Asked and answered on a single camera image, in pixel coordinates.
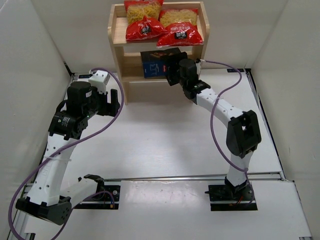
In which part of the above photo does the blue Barilla rigatoni box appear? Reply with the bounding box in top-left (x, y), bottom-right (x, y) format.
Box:
top-left (140, 47), bottom-right (181, 78)

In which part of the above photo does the red fusilli pasta bag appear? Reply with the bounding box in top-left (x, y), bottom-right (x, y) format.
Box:
top-left (124, 0), bottom-right (168, 42)
top-left (156, 8), bottom-right (203, 48)

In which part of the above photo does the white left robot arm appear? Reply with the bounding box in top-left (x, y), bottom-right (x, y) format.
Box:
top-left (15, 81), bottom-right (121, 226)

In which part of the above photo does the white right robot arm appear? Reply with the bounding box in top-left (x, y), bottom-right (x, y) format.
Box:
top-left (161, 52), bottom-right (262, 201)

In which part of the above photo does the wooden three-tier shelf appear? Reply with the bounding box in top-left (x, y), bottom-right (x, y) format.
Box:
top-left (108, 1), bottom-right (210, 103)

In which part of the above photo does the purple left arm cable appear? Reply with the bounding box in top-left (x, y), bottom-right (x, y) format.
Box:
top-left (8, 67), bottom-right (125, 240)

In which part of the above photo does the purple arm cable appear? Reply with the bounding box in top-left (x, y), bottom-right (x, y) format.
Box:
top-left (202, 59), bottom-right (256, 205)
top-left (8, 67), bottom-right (125, 240)

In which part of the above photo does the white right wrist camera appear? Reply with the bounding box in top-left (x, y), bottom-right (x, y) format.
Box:
top-left (195, 58), bottom-right (206, 76)

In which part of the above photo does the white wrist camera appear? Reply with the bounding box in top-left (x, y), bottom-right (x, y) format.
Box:
top-left (88, 70), bottom-right (110, 95)
top-left (195, 58), bottom-right (206, 76)

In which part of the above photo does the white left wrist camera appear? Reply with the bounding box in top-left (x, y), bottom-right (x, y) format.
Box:
top-left (88, 70), bottom-right (110, 95)

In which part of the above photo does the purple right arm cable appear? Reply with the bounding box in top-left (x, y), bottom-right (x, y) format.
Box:
top-left (202, 59), bottom-right (256, 205)

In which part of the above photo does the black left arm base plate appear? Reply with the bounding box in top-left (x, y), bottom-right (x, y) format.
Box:
top-left (75, 181), bottom-right (121, 210)

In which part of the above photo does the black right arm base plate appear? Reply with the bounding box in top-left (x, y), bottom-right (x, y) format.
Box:
top-left (204, 184), bottom-right (258, 212)

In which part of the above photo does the aluminium table rail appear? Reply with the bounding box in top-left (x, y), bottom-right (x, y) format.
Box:
top-left (7, 72), bottom-right (78, 240)

